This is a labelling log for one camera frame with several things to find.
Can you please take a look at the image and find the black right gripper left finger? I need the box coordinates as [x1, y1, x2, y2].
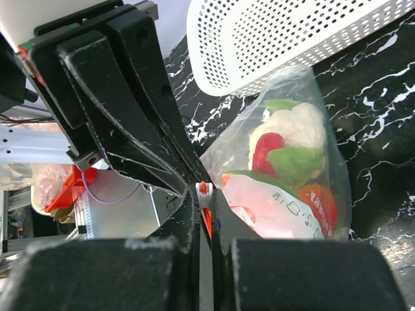
[1, 186, 198, 310]

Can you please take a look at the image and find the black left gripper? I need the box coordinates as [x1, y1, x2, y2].
[19, 1, 191, 195]

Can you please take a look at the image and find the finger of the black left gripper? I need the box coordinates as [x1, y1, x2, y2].
[106, 5, 211, 183]

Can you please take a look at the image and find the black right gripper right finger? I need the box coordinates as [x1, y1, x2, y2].
[212, 190, 407, 310]

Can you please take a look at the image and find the clear zip top bag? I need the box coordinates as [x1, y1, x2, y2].
[201, 65, 351, 240]

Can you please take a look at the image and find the fake red tomato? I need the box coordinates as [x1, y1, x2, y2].
[297, 184, 338, 238]

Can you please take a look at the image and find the fake red strawberry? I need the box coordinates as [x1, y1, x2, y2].
[252, 133, 285, 178]

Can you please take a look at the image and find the fake white cauliflower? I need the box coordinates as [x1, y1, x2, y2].
[248, 100, 326, 169]

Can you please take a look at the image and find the white oval perforated basket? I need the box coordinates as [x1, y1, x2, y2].
[186, 0, 414, 97]

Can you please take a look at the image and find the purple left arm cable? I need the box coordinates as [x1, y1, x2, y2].
[82, 170, 143, 205]

